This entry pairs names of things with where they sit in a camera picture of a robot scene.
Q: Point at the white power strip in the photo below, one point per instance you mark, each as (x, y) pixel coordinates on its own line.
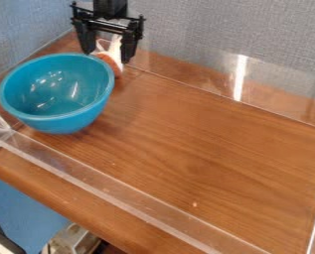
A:
(73, 240)

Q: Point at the blue plastic bowl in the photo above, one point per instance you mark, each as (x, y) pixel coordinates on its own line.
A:
(56, 93)

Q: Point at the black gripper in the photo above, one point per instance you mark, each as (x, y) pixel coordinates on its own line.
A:
(109, 15)

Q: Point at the white and brown toy mushroom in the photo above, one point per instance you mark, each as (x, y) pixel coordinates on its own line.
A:
(111, 54)

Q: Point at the clear acrylic barrier wall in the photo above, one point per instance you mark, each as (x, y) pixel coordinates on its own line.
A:
(196, 165)

